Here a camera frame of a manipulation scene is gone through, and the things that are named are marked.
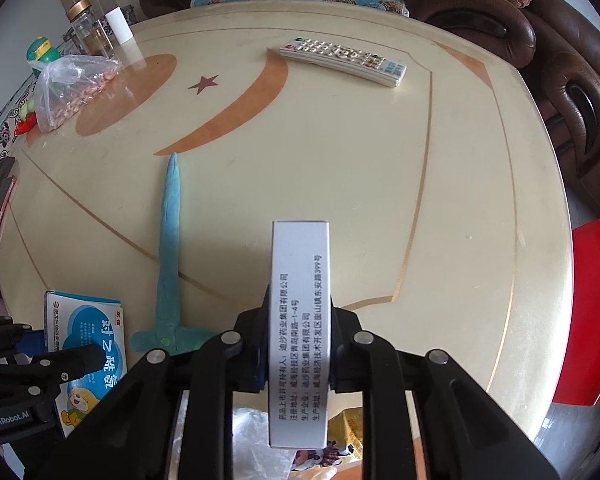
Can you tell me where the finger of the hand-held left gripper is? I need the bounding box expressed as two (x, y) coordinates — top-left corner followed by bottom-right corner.
(0, 345), (107, 402)
(0, 316), (34, 361)

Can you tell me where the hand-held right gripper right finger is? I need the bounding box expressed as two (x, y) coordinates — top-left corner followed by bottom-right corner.
(329, 304), (561, 480)

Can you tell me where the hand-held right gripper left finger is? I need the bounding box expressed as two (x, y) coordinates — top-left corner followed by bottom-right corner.
(50, 285), (272, 480)

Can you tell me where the blue cartoon medicine box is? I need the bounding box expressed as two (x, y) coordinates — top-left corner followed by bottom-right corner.
(44, 290), (127, 438)

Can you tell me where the white medicine box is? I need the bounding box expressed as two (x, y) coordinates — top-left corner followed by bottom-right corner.
(269, 219), (332, 449)

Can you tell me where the blue clay toy sword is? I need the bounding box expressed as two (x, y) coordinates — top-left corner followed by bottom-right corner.
(131, 152), (213, 355)

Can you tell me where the yellow printed packet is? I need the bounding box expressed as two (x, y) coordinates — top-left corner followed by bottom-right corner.
(291, 404), (365, 472)

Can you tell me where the white plastic bag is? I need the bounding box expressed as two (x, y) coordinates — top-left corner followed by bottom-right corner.
(231, 406), (275, 480)

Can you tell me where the phone with pink case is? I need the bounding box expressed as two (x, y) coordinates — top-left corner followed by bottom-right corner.
(0, 157), (20, 252)

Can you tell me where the clear plastic bag of peanuts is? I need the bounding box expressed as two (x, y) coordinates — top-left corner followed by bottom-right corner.
(30, 55), (123, 133)

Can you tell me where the red plastic stool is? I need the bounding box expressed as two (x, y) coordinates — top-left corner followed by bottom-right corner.
(550, 216), (600, 407)

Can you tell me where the green toy bottle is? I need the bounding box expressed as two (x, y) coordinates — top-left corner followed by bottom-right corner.
(26, 36), (62, 75)

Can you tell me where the white remote control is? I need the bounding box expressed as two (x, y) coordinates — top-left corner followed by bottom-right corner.
(279, 36), (409, 89)

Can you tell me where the glass jar with gold lid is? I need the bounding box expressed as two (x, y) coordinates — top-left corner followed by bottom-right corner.
(65, 0), (116, 61)

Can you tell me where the brown leather sofa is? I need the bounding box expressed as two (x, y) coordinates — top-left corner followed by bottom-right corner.
(140, 0), (537, 72)
(522, 0), (600, 206)

